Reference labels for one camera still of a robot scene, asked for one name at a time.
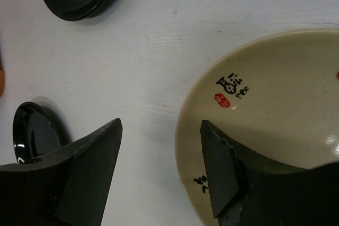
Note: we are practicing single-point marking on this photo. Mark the orange plastic bin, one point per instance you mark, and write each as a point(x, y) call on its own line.
point(2, 81)

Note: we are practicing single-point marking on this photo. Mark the beige plate with calligraphy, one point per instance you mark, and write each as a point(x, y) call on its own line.
point(278, 95)

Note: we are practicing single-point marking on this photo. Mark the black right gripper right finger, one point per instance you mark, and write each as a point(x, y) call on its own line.
point(247, 188)

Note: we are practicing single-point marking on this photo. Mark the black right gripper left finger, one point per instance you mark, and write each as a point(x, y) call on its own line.
point(68, 186)

